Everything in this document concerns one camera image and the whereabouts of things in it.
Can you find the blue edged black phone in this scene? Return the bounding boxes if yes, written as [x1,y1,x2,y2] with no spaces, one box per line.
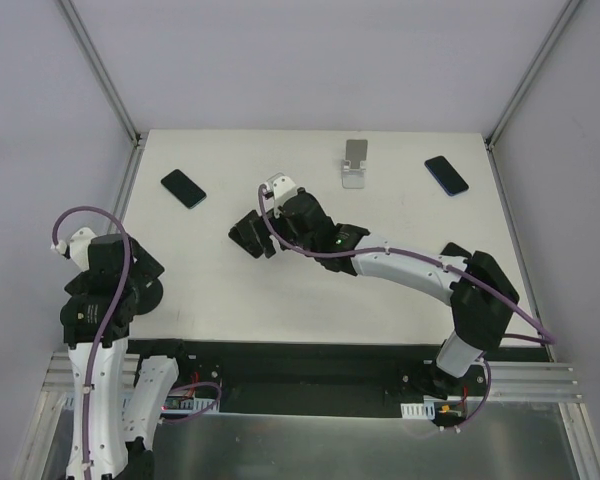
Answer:
[424,156,469,197]

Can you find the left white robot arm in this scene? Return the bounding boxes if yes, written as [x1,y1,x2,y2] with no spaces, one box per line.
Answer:
[60,227,192,479]

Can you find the left white cable duct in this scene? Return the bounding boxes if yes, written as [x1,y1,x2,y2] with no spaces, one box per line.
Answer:
[63,393,220,418]

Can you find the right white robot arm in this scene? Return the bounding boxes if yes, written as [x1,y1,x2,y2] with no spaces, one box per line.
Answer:
[228,188,519,399]

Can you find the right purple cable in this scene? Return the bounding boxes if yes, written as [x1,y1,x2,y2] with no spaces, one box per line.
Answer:
[257,184,557,346]

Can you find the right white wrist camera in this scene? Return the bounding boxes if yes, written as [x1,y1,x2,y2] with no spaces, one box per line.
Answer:
[258,173,298,218]

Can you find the left aluminium frame post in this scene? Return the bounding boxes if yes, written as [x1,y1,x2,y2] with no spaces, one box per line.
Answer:
[54,0,141,146]

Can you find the right aluminium frame post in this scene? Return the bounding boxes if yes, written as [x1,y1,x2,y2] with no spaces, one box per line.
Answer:
[485,0,584,151]

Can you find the silver metal phone stand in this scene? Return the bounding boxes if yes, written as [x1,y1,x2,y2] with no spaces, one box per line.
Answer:
[341,139,368,189]

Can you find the aluminium frame post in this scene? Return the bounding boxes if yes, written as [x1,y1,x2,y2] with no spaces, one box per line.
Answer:
[54,0,141,146]
[485,0,584,151]

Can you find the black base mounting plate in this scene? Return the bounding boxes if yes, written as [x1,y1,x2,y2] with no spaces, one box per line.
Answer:
[124,338,499,416]

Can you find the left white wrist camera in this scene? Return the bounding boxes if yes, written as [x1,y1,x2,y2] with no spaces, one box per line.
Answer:
[51,227,97,272]

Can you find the white cable duct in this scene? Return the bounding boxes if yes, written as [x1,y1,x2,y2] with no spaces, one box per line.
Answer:
[400,401,436,421]
[63,393,220,418]

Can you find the teal edged black phone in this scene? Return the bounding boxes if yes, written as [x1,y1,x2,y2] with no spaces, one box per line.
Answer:
[160,169,207,209]

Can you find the right white cable duct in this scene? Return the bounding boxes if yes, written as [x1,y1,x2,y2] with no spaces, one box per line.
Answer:
[400,401,436,421]

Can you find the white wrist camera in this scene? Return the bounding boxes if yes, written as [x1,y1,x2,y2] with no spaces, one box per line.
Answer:
[258,173,298,218]
[51,227,97,272]

